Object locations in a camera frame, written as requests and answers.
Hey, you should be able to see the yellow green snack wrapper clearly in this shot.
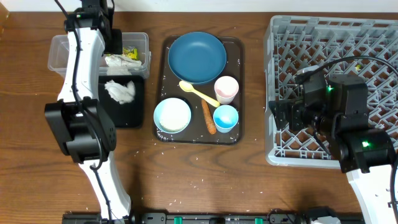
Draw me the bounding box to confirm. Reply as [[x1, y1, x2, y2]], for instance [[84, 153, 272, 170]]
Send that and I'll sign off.
[[123, 47, 139, 60]]

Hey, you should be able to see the light blue plastic cup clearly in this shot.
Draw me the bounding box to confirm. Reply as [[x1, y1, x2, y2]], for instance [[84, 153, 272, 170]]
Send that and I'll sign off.
[[213, 105, 239, 133]]

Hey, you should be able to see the clear plastic waste bin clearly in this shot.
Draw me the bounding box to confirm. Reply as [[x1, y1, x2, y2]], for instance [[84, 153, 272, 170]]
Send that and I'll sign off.
[[47, 32, 151, 78]]

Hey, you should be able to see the white tissue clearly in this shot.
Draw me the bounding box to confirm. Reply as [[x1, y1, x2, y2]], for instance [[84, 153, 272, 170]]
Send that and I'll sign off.
[[104, 80, 136, 105], [105, 55, 142, 76]]

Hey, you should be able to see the light blue bowl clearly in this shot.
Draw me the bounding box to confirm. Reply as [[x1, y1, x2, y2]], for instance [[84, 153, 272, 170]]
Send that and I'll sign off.
[[153, 97, 192, 135]]

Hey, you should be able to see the dark brown serving tray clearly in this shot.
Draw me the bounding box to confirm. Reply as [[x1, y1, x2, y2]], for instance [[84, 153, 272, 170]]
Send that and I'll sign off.
[[152, 35, 245, 145]]

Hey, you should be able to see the white rice pile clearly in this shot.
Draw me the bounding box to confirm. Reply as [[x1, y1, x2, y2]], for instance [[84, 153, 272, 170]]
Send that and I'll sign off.
[[159, 98, 192, 132]]

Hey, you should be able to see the pink plastic cup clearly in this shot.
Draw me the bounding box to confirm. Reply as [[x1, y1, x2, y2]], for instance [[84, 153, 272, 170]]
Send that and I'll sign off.
[[214, 76, 239, 105]]

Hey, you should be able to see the grey dishwasher rack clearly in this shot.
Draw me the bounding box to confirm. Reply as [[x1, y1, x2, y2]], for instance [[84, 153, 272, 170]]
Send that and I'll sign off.
[[264, 16, 397, 169]]

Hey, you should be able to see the dark blue plate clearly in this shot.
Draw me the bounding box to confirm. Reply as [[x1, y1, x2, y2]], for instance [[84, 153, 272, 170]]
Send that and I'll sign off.
[[168, 32, 227, 84]]

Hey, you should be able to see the black rectangular tray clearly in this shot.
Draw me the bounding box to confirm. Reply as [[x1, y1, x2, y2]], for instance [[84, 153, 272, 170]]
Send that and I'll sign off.
[[98, 75, 145, 129]]

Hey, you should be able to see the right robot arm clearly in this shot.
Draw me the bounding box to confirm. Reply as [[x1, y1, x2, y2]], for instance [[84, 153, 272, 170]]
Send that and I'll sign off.
[[268, 73, 397, 223]]

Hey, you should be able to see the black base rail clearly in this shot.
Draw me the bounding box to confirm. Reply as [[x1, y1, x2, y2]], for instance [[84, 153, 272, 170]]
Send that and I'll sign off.
[[61, 207, 368, 224]]

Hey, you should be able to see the yellow plastic spoon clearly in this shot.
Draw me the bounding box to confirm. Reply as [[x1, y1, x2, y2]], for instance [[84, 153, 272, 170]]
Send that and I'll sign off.
[[178, 80, 221, 108]]

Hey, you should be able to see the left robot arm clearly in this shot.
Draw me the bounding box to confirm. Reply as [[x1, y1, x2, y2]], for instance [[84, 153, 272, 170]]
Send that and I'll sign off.
[[45, 0, 131, 223]]

